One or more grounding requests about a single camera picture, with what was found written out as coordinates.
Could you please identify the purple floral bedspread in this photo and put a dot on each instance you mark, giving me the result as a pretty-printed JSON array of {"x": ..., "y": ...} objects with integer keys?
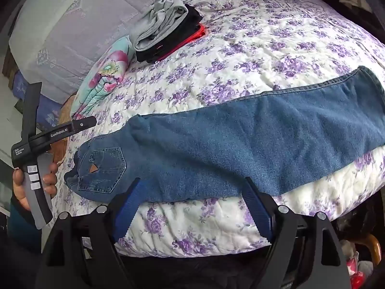
[{"x": 250, "y": 46}]

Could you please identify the folded floral turquoise blanket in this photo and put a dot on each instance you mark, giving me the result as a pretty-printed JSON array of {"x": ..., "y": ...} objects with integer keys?
[{"x": 106, "y": 74}]

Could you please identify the folded red garment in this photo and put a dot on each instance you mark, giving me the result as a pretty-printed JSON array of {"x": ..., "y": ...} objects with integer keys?
[{"x": 200, "y": 32}]

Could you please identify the red white plush toy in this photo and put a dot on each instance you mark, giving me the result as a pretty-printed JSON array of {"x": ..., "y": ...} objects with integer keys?
[{"x": 359, "y": 270}]

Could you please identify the lavender embroidered pillow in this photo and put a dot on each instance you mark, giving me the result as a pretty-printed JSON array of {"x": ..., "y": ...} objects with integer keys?
[{"x": 56, "y": 42}]

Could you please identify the teal left sleeve forearm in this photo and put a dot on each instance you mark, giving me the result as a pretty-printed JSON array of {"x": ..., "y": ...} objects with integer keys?
[{"x": 21, "y": 227}]

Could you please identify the wooden chair back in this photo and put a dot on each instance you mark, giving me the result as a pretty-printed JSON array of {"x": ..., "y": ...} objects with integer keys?
[{"x": 372, "y": 243}]

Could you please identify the folded grey sweatpants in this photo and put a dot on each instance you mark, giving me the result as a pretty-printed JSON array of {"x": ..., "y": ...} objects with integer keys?
[{"x": 161, "y": 18}]

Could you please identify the person's left hand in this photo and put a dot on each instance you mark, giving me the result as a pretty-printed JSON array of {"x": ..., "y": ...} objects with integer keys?
[{"x": 50, "y": 180}]

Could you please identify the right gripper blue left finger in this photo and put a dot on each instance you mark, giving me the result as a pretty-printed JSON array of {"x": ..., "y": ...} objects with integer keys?
[{"x": 124, "y": 207}]

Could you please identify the blue denim jeans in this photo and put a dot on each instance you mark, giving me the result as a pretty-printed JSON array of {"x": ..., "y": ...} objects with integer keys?
[{"x": 280, "y": 139}]

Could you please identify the blue patterned pillow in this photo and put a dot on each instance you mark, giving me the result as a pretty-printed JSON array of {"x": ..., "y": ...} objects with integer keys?
[{"x": 48, "y": 111}]

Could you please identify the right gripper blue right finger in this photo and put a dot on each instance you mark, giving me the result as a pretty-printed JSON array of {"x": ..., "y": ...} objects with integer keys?
[{"x": 261, "y": 207}]

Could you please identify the folded black pants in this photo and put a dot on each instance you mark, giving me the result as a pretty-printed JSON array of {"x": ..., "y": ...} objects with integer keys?
[{"x": 185, "y": 29}]

